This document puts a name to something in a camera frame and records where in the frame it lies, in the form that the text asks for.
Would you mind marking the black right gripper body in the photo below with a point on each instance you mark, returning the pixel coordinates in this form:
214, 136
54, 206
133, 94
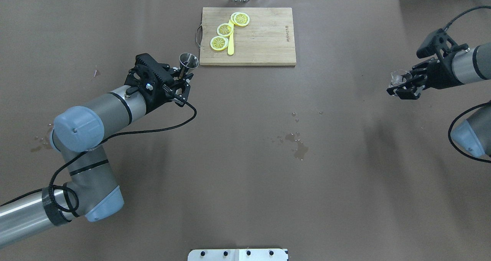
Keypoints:
441, 76

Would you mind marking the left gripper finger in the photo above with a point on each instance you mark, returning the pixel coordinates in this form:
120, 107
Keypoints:
171, 74
181, 94

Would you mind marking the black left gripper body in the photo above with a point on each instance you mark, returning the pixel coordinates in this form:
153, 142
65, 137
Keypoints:
154, 100

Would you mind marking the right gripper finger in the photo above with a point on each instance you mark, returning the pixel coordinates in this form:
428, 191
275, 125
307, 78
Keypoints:
406, 92
423, 68

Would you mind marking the steel jigger measuring cup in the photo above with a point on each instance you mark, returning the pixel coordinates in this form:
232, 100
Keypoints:
188, 62

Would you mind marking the small clear glass cup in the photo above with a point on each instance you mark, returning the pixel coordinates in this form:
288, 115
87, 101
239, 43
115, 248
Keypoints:
399, 77

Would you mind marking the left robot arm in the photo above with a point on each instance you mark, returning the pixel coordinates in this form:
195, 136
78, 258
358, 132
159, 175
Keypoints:
86, 185

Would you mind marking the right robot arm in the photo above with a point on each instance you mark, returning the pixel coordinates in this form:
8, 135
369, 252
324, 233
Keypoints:
465, 72

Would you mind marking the yellow plastic knife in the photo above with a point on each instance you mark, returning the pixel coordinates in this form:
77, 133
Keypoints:
230, 48

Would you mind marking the lemon slice middle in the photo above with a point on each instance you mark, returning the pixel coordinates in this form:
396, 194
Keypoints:
225, 29

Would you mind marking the bamboo cutting board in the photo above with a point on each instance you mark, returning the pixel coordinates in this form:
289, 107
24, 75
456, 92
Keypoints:
268, 39

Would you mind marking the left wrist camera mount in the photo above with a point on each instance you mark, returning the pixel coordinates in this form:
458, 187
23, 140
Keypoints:
148, 70

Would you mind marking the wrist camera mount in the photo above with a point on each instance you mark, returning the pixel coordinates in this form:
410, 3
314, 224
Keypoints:
439, 43
148, 70

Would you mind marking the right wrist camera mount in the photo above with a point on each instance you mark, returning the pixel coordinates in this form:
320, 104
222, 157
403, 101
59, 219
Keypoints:
439, 43

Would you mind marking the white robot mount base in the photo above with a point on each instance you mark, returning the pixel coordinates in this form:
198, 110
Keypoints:
245, 254

